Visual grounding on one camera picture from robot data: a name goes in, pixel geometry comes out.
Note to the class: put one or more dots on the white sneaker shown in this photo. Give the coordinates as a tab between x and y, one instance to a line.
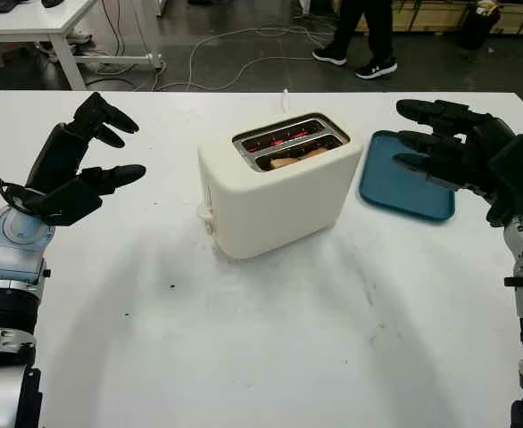
80	39

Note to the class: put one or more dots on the white office desk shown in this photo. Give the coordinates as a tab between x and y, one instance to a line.
65	18

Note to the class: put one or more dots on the wooden shipping crate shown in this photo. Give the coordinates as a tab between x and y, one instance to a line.
422	18
520	18

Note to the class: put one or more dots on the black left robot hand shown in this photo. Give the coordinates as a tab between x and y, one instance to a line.
56	156

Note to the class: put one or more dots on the blue plastic tray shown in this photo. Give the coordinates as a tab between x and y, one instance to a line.
400	198

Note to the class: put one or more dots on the toast slice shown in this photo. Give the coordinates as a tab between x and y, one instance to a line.
284	161

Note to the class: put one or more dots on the black trash bin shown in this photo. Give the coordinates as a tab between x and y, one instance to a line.
475	31

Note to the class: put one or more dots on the person in black trousers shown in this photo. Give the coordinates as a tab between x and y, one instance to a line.
359	27

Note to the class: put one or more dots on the black computer mouse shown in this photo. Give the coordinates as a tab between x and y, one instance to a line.
52	2

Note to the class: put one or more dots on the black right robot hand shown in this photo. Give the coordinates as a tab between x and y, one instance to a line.
480	134

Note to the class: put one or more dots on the cream two-slot toaster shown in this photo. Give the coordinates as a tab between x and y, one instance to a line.
279	191

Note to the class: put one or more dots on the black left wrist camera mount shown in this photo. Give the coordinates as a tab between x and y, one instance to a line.
69	205

